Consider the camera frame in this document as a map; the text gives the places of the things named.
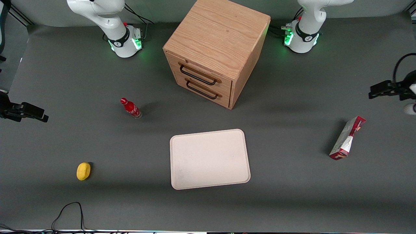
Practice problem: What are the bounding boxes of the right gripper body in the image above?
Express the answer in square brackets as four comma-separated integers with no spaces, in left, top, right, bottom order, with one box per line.
[0,92,22,123]

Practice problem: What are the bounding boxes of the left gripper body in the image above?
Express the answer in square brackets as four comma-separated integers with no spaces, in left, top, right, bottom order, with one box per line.
[392,71,416,101]

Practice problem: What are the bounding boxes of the red cookie box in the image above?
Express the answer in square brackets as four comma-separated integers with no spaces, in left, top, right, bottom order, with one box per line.
[329,116,367,161]

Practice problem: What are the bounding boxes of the beige plastic tray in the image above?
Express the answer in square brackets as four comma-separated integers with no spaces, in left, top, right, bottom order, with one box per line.
[170,129,251,190]

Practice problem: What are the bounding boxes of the yellow lemon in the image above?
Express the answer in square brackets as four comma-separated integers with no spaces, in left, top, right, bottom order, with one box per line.
[76,162,91,181]

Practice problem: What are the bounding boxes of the red cola bottle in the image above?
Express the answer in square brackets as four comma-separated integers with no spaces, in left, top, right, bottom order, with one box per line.
[120,97,143,119]

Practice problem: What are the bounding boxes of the dark grey table mat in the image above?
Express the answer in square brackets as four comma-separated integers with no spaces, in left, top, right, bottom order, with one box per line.
[0,15,416,232]

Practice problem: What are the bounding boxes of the wooden drawer front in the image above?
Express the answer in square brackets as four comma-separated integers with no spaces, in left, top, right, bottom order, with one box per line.
[165,53,233,95]
[175,73,232,109]

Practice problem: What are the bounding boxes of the wooden drawer cabinet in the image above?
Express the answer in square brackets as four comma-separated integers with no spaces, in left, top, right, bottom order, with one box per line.
[163,0,271,110]

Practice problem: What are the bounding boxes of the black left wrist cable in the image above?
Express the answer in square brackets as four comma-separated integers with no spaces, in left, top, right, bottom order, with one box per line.
[393,53,416,82]

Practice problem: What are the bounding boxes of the black hanging strap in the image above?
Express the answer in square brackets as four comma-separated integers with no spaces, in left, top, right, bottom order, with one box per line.
[0,0,11,63]

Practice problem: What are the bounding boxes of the black metal frame rail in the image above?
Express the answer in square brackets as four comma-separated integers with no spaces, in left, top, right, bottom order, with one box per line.
[7,6,34,26]

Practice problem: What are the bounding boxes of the black looped floor cable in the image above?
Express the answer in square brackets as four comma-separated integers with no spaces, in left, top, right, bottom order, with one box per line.
[51,202,90,232]

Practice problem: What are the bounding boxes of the black left arm base cables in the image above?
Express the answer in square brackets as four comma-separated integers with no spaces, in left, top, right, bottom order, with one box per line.
[270,7,304,37]

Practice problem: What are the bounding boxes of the black arm base cables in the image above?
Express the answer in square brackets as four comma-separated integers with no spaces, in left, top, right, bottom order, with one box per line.
[270,7,304,37]
[124,3,154,26]

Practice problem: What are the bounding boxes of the black right arm base cables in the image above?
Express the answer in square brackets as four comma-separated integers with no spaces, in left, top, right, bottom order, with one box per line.
[124,3,154,26]

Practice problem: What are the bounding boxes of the black metal drawer handle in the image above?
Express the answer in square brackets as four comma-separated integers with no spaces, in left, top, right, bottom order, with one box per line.
[186,80,219,100]
[180,64,217,86]

